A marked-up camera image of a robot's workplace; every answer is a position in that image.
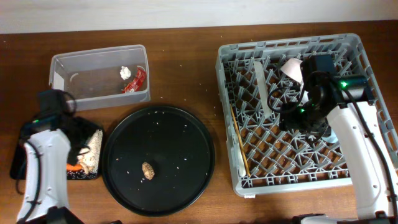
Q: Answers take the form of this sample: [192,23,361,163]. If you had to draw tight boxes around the rice and peanut shells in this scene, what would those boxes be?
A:
[67,129,103,180]

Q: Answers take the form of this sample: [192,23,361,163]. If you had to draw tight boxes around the orange carrot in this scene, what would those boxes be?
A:
[66,164,83,171]

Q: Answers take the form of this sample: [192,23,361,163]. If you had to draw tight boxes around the pink bowl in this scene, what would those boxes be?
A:
[280,58,303,83]

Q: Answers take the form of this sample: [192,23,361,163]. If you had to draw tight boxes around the grey plate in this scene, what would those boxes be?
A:
[253,61,272,119]

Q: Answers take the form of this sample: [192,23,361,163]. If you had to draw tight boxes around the white tissue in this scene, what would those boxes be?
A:
[119,66,131,80]

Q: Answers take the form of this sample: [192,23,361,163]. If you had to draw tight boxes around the red snack wrapper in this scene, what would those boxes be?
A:
[122,65,147,93]

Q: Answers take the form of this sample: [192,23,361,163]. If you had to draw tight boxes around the wooden chopstick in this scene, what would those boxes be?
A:
[229,104,251,177]

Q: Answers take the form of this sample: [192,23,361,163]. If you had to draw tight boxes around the brown walnut shell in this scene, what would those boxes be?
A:
[142,162,155,180]

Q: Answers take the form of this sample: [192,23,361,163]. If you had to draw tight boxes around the light blue cup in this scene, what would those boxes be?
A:
[322,127,338,144]

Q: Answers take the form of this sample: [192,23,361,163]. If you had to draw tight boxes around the white plastic fork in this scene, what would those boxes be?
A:
[237,146,246,177]

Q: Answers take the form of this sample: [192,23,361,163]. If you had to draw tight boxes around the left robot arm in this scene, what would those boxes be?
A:
[17,90,96,223]

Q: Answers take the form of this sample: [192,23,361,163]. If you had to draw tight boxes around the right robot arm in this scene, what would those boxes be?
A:
[277,55,397,223]

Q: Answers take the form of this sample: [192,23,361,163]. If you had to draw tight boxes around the clear plastic waste bin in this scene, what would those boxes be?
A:
[49,45,150,111]

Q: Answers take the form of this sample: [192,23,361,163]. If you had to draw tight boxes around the grey dishwasher rack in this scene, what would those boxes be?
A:
[216,34,397,197]

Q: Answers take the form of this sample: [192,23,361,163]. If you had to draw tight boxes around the black rectangular tray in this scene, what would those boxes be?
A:
[9,118,104,180]

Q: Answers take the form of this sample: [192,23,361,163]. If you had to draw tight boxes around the round black serving tray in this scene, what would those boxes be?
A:
[101,105,215,217]

